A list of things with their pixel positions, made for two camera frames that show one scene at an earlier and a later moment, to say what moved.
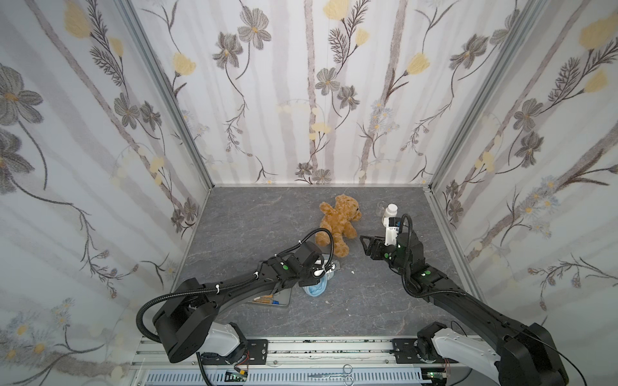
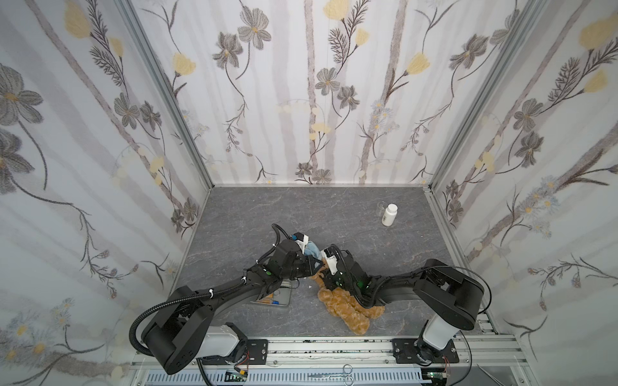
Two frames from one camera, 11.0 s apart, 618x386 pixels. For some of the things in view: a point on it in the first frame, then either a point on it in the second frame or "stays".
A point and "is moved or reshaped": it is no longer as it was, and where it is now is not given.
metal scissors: (347, 375) stays
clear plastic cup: (381, 208) stays
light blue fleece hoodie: (319, 289) is moved or reshaped
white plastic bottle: (390, 212) stays
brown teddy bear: (340, 221) → (354, 316)
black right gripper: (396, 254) → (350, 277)
